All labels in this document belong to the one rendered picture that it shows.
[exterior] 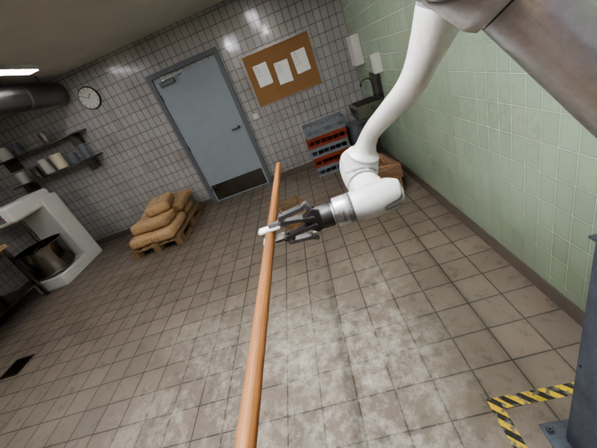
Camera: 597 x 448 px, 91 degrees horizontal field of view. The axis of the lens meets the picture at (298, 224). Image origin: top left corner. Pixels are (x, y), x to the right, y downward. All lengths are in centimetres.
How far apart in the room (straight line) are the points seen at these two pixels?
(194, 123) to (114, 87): 121
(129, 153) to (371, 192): 512
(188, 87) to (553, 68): 484
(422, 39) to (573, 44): 27
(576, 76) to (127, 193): 586
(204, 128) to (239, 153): 65
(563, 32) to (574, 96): 8
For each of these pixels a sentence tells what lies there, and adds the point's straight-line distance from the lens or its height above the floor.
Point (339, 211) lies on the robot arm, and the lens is 85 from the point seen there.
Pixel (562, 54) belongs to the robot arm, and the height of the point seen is 149.
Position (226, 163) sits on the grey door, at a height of 59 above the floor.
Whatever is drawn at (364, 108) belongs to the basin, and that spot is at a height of 84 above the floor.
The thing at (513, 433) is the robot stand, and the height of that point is 0.
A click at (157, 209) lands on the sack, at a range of 466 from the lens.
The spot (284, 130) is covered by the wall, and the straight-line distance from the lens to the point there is 501.
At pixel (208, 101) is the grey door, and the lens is 506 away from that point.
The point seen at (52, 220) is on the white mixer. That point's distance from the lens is 599.
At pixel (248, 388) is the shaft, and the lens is 53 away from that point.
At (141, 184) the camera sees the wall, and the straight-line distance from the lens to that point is 582.
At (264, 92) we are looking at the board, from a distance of 493.
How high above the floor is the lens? 159
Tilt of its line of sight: 27 degrees down
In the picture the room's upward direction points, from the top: 23 degrees counter-clockwise
